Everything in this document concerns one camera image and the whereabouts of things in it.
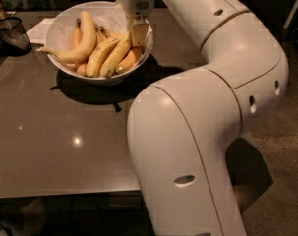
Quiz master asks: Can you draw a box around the large curved yellow banana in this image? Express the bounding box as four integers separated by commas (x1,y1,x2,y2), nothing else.
37,10,96,64

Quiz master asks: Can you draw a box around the dark mesh basket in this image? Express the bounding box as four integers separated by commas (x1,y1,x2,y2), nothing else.
0,17,32,56

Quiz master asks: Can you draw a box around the white paper sheet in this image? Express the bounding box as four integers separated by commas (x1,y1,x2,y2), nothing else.
27,18,54,44

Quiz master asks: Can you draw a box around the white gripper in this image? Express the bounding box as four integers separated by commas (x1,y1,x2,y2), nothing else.
122,0,155,47

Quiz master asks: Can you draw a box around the long yellow banana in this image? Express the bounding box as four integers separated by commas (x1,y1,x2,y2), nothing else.
99,33,131,78

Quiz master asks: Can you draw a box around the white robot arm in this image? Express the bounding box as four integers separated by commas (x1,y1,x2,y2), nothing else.
122,0,289,236

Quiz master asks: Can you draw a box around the yellow banana middle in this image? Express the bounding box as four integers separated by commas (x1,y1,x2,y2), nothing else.
86,36,121,78

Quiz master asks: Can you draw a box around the white ceramic bowl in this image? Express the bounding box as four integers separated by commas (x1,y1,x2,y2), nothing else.
42,2,151,86

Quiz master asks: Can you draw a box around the small yellow banana behind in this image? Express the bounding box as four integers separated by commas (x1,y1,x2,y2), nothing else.
95,25,116,44

